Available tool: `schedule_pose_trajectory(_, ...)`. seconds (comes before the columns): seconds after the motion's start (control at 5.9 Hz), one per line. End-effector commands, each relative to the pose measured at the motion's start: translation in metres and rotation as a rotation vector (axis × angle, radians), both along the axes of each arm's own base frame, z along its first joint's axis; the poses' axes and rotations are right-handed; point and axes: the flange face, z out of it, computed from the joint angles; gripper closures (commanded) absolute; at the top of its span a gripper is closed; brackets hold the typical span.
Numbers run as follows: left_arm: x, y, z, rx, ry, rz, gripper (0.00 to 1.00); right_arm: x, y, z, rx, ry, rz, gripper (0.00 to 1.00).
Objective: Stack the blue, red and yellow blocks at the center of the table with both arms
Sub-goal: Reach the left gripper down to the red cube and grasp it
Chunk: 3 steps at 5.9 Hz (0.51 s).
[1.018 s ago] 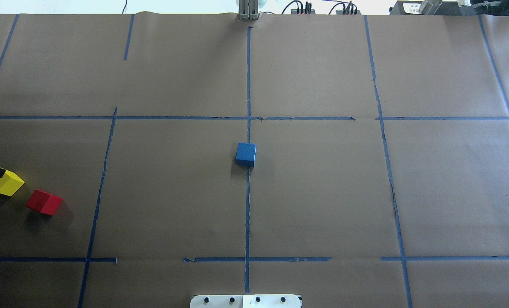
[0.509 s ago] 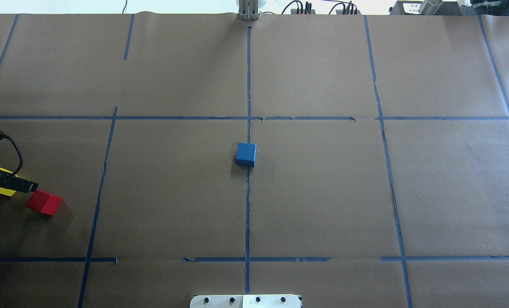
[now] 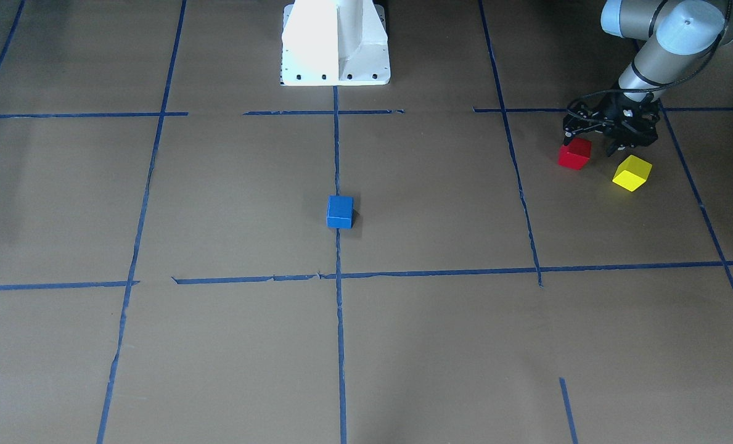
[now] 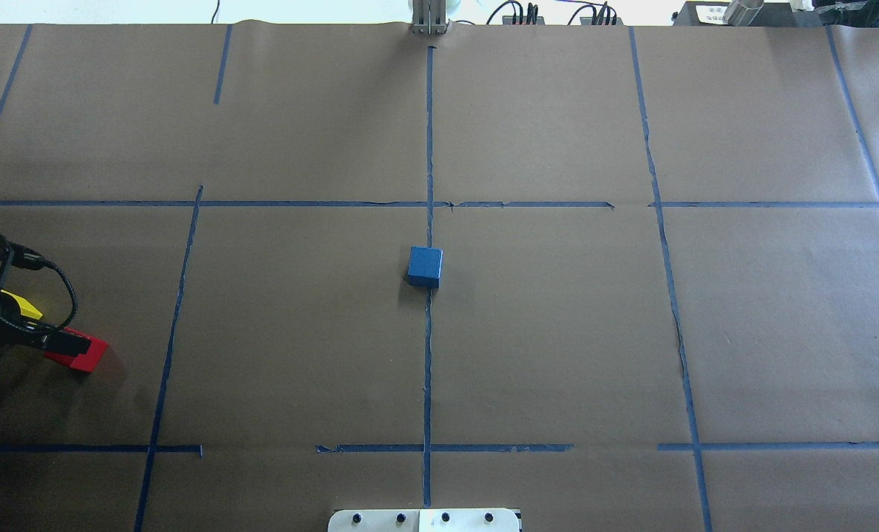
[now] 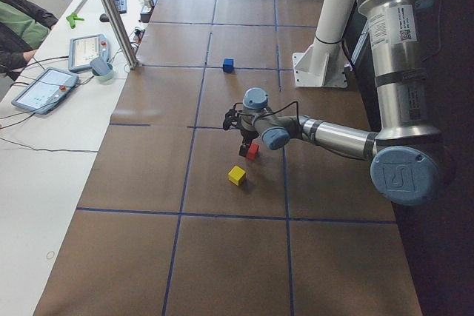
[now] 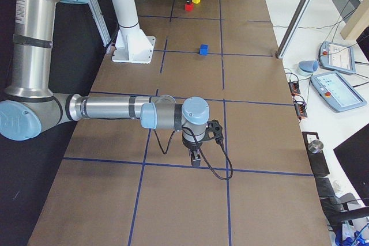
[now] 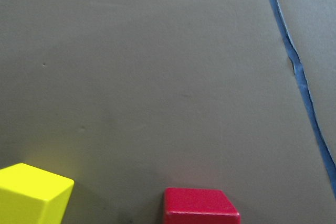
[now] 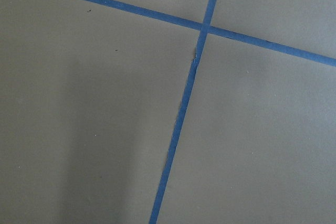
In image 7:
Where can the red wooden block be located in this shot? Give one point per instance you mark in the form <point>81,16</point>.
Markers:
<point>190,205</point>

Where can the yellow wooden block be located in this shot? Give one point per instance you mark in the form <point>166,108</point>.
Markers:
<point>33,195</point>

